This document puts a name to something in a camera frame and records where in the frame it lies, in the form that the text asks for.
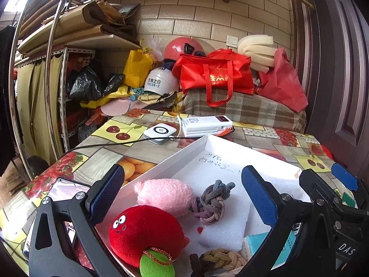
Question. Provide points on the cream foam stack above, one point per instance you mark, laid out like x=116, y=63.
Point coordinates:
x=259, y=47

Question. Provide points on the dark red fabric bag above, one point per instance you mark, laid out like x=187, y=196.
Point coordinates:
x=281, y=84

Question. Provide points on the chrome clothes rack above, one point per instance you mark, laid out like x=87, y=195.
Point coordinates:
x=36, y=83

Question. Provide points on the smartphone showing woman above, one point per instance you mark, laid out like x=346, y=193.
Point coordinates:
x=61, y=190

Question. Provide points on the red tote bag gold print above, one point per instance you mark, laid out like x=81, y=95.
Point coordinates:
x=221, y=73

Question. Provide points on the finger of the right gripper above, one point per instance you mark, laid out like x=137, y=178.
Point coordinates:
x=318, y=190
x=357, y=186

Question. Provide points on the teal tissue pack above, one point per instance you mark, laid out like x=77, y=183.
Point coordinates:
x=252, y=243

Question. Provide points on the grey braided rope knot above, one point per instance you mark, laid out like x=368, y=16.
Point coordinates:
x=209, y=208

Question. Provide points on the dark wooden door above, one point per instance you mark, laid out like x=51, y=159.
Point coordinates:
x=331, y=58

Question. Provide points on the white foam sheet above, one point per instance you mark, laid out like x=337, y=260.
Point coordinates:
x=240, y=218

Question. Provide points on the pink plush toy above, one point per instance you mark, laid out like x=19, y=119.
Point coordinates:
x=171, y=195

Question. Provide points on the yellow shopping bag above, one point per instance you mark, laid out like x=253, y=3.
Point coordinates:
x=138, y=65

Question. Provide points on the black plastic bag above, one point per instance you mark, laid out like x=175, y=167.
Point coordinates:
x=89, y=84

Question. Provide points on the fruit pattern tablecloth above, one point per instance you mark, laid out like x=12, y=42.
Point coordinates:
x=108, y=145

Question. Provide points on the white power bank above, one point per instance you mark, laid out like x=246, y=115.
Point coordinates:
x=198, y=126

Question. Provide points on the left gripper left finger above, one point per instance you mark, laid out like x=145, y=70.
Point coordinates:
x=85, y=211

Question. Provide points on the metal storage shelf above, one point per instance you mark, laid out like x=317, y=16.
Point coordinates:
x=81, y=30

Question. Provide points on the white helmet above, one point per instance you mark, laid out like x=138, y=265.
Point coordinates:
x=161, y=81

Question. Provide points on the pink hat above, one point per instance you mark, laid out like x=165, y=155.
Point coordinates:
x=116, y=107

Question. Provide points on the plaid covered bench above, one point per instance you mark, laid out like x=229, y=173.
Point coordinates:
x=244, y=108

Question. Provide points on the red apple plush toy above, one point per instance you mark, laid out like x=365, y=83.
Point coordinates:
x=148, y=239

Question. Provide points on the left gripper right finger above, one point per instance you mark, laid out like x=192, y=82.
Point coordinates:
x=280, y=212

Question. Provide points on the white shallow box tray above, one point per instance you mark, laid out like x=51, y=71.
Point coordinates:
x=210, y=158

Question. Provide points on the red helmet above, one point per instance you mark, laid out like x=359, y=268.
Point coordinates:
x=182, y=45

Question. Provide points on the white round wireless charger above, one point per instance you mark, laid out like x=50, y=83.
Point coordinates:
x=159, y=133

